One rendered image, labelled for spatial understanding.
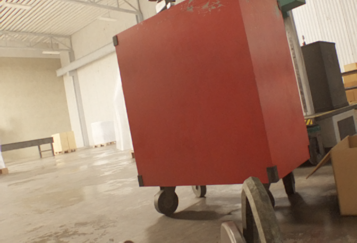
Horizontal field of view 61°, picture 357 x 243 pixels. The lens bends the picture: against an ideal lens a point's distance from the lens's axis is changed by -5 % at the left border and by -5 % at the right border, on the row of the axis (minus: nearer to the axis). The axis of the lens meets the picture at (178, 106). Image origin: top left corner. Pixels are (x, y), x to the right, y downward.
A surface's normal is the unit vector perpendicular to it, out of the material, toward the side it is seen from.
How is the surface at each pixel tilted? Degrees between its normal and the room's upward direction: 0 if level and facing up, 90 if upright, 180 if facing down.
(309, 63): 90
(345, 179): 90
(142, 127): 90
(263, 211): 54
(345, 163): 90
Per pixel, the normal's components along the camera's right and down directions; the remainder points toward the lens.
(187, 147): -0.63, 0.07
